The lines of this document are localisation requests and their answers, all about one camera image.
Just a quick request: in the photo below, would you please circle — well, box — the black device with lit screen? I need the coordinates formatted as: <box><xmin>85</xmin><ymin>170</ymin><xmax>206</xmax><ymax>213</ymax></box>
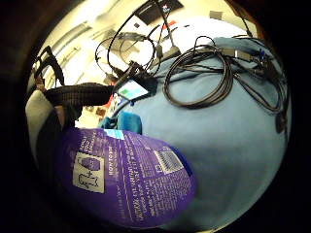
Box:
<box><xmin>113</xmin><ymin>77</ymin><xmax>159</xmax><ymax>105</ymax></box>

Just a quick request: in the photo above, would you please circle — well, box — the thin black cable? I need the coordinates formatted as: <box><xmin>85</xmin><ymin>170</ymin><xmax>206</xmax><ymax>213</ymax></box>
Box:
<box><xmin>94</xmin><ymin>0</ymin><xmax>183</xmax><ymax>79</ymax></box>

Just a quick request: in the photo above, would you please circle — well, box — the grey cable adapter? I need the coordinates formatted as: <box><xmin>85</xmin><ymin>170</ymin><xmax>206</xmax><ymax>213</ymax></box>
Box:
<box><xmin>222</xmin><ymin>48</ymin><xmax>254</xmax><ymax>62</ymax></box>

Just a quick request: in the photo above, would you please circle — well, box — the light blue tablecloth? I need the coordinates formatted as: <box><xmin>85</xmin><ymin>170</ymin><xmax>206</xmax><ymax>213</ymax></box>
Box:
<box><xmin>106</xmin><ymin>36</ymin><xmax>293</xmax><ymax>232</ymax></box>

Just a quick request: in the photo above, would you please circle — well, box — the purple printed packet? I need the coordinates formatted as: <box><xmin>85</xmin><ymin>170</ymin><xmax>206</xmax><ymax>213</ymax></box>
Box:
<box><xmin>52</xmin><ymin>126</ymin><xmax>198</xmax><ymax>229</ymax></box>

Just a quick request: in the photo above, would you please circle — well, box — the coiled black cable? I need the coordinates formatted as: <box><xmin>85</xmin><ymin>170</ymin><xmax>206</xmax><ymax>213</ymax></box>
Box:
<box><xmin>162</xmin><ymin>35</ymin><xmax>290</xmax><ymax>115</ymax></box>

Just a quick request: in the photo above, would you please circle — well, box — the teal blue cloth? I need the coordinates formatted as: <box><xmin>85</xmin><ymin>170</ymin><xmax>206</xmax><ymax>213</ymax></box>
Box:
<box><xmin>98</xmin><ymin>111</ymin><xmax>144</xmax><ymax>135</ymax></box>

